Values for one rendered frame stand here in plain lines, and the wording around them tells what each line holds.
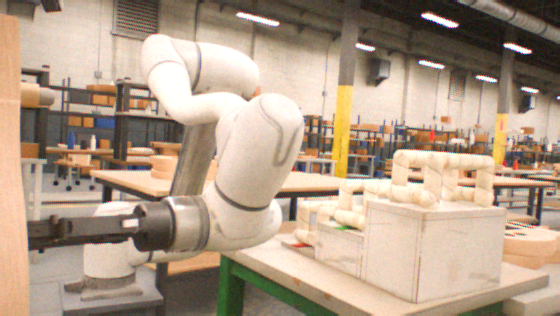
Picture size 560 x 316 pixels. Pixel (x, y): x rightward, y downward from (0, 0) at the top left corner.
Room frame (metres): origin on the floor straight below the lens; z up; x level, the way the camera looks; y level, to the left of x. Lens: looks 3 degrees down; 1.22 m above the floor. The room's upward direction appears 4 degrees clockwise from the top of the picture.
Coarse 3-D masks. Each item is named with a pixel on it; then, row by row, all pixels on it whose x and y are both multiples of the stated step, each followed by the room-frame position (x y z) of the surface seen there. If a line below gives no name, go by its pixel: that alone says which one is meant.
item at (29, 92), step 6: (24, 84) 0.57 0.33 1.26; (30, 84) 0.58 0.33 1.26; (36, 84) 0.58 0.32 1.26; (24, 90) 0.57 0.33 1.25; (30, 90) 0.57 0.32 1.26; (36, 90) 0.58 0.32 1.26; (24, 96) 0.57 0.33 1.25; (30, 96) 0.57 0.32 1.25; (36, 96) 0.57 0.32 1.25; (24, 102) 0.57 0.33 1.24; (30, 102) 0.57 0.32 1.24; (36, 102) 0.58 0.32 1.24; (36, 108) 0.59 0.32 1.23
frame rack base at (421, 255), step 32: (384, 224) 0.88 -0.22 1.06; (416, 224) 0.81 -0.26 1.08; (448, 224) 0.84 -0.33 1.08; (480, 224) 0.90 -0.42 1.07; (384, 256) 0.87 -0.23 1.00; (416, 256) 0.81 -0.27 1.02; (448, 256) 0.84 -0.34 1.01; (480, 256) 0.90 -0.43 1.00; (384, 288) 0.86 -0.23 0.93; (416, 288) 0.80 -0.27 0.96; (448, 288) 0.85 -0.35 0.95; (480, 288) 0.91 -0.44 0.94
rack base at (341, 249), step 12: (324, 228) 1.03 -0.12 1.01; (324, 240) 1.03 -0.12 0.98; (336, 240) 0.99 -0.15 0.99; (348, 240) 0.96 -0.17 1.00; (360, 240) 0.93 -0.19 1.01; (324, 252) 1.02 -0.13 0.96; (336, 252) 0.99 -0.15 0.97; (348, 252) 0.96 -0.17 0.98; (360, 252) 0.93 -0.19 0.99; (336, 264) 0.99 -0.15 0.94; (348, 264) 0.95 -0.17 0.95; (360, 264) 0.92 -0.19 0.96; (360, 276) 0.92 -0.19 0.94
